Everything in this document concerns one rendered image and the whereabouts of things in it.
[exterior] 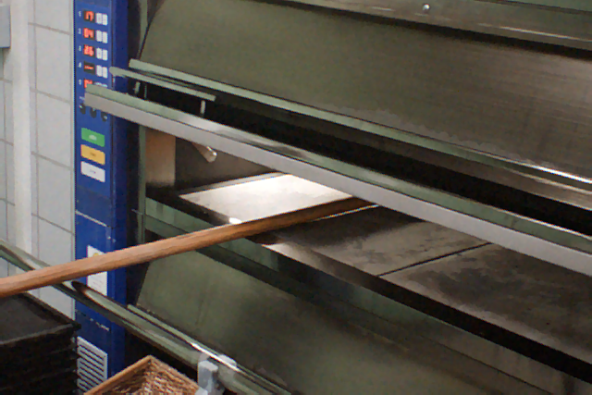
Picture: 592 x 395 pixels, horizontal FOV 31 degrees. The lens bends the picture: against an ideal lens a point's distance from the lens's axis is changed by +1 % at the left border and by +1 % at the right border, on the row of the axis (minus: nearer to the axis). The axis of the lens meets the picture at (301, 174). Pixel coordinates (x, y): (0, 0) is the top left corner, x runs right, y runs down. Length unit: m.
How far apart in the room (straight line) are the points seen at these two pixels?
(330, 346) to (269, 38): 0.55
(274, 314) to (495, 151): 0.65
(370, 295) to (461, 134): 0.36
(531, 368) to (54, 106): 1.34
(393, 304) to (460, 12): 0.49
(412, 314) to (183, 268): 0.64
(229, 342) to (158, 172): 0.41
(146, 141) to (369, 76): 0.66
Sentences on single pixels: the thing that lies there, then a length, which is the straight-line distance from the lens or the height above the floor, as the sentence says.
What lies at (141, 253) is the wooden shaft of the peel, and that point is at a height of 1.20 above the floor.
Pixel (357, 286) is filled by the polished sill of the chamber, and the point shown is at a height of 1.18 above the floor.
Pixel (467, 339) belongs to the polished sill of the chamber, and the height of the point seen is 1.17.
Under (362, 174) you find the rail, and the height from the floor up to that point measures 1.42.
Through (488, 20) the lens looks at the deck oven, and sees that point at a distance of 1.57.
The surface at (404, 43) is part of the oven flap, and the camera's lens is 1.70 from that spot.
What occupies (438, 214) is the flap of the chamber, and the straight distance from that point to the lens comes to 1.46.
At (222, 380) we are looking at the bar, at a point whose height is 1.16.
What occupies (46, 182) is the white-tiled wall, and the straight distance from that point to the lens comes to 2.61.
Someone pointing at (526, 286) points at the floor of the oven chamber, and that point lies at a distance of 1.89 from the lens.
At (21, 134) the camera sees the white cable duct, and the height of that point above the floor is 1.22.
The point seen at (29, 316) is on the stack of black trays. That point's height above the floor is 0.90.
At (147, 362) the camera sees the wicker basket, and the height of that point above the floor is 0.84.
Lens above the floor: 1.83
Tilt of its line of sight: 15 degrees down
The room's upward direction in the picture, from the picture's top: 3 degrees clockwise
